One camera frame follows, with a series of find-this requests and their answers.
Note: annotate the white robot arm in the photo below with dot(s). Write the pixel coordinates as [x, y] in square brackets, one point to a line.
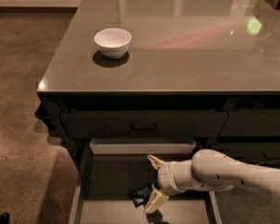
[210, 170]

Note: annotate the dark top drawer front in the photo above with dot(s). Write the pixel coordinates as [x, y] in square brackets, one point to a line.
[180, 124]

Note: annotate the black object floor corner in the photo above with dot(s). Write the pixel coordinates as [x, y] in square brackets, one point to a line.
[4, 218]

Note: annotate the right side drawer front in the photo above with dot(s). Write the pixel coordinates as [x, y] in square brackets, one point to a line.
[262, 153]

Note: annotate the open middle drawer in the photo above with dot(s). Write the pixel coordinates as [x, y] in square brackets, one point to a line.
[104, 194]

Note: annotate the white ceramic bowl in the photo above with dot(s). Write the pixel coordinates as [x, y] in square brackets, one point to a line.
[113, 42]

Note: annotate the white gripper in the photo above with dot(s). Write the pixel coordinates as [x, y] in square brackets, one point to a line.
[166, 177]

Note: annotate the black drawer handle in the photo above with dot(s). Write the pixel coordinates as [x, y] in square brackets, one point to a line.
[149, 129]

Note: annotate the dark blue rxbar wrapper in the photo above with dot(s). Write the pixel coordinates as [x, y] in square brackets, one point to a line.
[141, 196]

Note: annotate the dark cabinet counter unit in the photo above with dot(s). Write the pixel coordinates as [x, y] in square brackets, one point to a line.
[219, 55]

